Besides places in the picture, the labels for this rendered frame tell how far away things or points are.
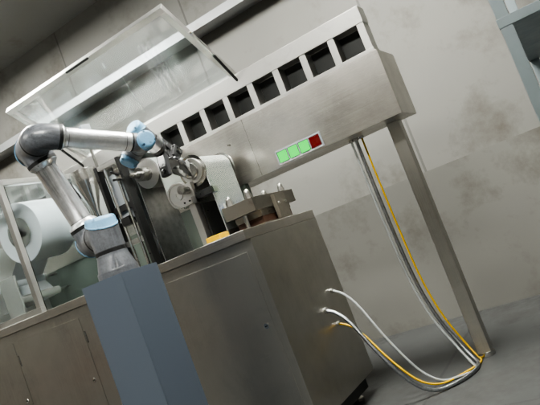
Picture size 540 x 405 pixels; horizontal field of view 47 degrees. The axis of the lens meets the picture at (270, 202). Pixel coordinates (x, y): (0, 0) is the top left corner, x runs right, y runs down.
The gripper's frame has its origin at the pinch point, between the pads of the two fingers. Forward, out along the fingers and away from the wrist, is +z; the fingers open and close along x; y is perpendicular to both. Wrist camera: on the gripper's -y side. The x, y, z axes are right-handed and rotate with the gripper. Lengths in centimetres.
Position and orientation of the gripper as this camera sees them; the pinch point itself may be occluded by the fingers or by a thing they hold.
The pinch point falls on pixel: (187, 176)
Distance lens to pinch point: 281.0
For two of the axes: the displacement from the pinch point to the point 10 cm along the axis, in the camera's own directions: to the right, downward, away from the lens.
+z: 5.8, 5.2, 6.3
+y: 0.2, -7.8, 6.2
